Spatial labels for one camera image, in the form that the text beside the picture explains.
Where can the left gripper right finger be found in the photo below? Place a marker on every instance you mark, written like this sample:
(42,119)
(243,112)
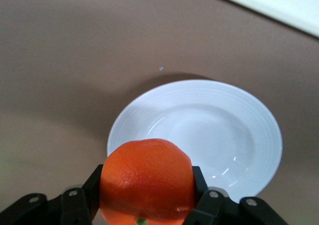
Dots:
(214,210)

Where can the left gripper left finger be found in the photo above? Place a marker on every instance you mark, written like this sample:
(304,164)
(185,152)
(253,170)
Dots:
(74,205)

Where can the orange fruit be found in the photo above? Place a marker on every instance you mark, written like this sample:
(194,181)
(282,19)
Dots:
(147,180)

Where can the white round plate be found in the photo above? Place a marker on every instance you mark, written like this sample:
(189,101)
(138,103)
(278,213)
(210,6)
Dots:
(199,135)

